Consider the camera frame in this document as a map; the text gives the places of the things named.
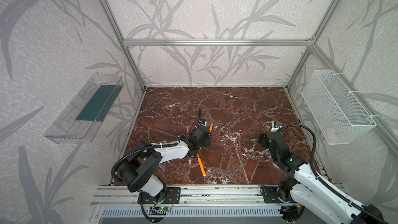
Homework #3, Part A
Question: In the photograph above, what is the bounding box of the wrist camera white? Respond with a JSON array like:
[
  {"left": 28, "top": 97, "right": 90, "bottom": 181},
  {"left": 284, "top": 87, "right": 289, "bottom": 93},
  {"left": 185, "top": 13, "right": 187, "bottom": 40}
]
[
  {"left": 271, "top": 121, "right": 283, "bottom": 132},
  {"left": 199, "top": 119, "right": 207, "bottom": 126}
]

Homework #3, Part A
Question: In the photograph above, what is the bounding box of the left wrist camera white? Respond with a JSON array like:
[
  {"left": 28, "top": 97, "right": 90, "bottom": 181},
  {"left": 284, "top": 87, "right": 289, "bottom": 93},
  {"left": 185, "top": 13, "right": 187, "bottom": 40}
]
[{"left": 199, "top": 119, "right": 207, "bottom": 126}]

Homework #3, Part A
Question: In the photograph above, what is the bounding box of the clear plastic wall tray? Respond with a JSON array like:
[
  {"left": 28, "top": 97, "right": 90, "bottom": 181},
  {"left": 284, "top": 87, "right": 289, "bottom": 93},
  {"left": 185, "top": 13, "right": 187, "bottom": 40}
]
[{"left": 44, "top": 72, "right": 124, "bottom": 144}]

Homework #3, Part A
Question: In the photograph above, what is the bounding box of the white wire mesh basket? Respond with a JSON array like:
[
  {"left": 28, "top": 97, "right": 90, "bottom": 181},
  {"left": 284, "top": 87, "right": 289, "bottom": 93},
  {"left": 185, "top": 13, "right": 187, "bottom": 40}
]
[{"left": 302, "top": 69, "right": 377, "bottom": 145}]

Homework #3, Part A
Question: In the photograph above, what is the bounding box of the orange marker diagonal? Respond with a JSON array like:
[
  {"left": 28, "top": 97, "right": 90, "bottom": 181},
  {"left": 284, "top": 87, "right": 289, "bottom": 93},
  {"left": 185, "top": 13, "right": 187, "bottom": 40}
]
[{"left": 197, "top": 155, "right": 206, "bottom": 177}]

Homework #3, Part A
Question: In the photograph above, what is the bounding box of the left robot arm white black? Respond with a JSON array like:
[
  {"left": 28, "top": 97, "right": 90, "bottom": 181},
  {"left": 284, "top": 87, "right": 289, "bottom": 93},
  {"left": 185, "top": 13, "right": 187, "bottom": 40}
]
[{"left": 111, "top": 124, "right": 211, "bottom": 197}]

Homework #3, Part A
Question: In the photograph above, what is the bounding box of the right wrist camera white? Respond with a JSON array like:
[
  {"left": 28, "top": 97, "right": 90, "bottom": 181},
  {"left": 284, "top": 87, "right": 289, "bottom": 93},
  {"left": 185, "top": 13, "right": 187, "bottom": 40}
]
[{"left": 271, "top": 121, "right": 283, "bottom": 132}]

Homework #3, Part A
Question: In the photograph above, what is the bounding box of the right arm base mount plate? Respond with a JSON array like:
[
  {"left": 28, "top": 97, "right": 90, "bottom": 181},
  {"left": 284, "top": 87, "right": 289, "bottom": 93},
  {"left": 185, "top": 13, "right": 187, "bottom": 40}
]
[{"left": 260, "top": 185, "right": 298, "bottom": 206}]

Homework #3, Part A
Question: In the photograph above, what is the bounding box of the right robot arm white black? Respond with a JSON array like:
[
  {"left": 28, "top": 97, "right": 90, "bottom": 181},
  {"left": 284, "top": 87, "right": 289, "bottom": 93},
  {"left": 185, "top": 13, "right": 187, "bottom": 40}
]
[{"left": 258, "top": 132, "right": 386, "bottom": 224}]

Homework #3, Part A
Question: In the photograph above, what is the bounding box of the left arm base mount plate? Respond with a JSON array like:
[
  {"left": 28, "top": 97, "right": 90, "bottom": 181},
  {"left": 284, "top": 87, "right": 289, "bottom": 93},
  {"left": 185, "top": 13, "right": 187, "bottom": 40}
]
[{"left": 138, "top": 187, "right": 181, "bottom": 204}]

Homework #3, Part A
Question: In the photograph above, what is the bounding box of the aluminium front rail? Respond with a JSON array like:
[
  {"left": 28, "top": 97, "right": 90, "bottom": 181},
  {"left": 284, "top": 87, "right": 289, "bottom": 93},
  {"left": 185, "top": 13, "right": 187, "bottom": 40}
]
[{"left": 90, "top": 185, "right": 352, "bottom": 207}]

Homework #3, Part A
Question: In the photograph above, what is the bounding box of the green circuit board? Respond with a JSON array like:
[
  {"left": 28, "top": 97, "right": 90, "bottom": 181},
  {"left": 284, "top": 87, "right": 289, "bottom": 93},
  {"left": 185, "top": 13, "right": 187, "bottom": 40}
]
[{"left": 151, "top": 206, "right": 173, "bottom": 215}]

